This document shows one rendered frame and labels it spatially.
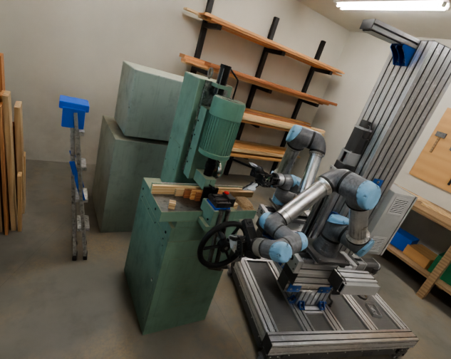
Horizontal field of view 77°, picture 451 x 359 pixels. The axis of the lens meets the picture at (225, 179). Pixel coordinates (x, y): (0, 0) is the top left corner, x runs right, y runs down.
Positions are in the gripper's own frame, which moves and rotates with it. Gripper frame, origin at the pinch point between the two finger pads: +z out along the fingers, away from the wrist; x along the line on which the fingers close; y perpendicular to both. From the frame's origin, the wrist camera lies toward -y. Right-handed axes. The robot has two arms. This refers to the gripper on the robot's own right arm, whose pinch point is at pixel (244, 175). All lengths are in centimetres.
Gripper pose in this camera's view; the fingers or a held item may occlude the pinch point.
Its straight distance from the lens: 151.6
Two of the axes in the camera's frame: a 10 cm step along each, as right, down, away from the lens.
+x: -2.2, 9.4, 2.4
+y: 5.1, 3.2, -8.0
